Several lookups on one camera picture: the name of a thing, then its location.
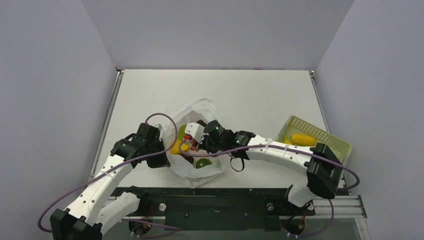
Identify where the white plastic bag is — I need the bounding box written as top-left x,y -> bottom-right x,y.
160,97 -> 229,190

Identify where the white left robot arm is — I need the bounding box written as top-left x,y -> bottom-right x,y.
50,123 -> 170,240

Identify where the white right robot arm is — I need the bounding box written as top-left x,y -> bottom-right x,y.
184,120 -> 343,214

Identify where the dark purple fake fruit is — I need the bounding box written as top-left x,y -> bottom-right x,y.
196,119 -> 207,127

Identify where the red fake fruit in bag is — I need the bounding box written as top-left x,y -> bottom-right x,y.
187,138 -> 200,152

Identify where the green halved fake fruit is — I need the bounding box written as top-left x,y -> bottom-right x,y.
195,157 -> 212,169

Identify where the yellow fake fruit in bag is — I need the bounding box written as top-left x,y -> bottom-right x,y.
169,139 -> 190,155

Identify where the yellow fake banana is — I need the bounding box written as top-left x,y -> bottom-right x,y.
283,135 -> 292,145

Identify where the yellow fake mango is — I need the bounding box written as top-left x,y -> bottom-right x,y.
289,133 -> 317,147

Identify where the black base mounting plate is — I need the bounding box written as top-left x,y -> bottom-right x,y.
102,187 -> 316,232

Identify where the yellow-green perforated plastic basket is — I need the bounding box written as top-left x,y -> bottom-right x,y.
276,115 -> 353,165

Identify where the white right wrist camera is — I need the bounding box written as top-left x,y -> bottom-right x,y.
184,122 -> 205,144

